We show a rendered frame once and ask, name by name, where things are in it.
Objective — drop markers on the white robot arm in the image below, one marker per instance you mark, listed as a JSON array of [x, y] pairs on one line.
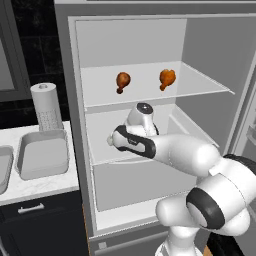
[[186, 153]]

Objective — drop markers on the dark brown chicken drumstick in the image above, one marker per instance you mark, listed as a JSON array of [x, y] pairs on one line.
[[122, 80]]

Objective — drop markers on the orange brown chicken drumstick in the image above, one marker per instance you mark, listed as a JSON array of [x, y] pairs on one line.
[[166, 77]]

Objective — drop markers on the grey tupperware container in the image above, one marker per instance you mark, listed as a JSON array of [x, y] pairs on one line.
[[4, 170], [42, 158]]

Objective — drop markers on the clear glass fridge shelf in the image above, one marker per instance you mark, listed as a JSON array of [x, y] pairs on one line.
[[100, 140], [146, 90]]

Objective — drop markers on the white paper towel roll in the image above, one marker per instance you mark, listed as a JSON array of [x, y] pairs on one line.
[[46, 106]]

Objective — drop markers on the open grey fridge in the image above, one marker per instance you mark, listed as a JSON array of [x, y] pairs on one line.
[[133, 40]]

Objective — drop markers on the black drawer front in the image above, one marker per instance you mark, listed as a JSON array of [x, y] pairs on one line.
[[56, 208]]

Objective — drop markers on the grey fridge freezer drawer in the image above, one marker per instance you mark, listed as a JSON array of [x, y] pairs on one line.
[[133, 241]]

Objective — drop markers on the grey fridge door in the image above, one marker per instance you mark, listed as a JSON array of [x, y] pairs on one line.
[[248, 110]]

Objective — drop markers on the grey wall cabinet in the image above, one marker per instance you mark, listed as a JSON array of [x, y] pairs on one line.
[[8, 50]]

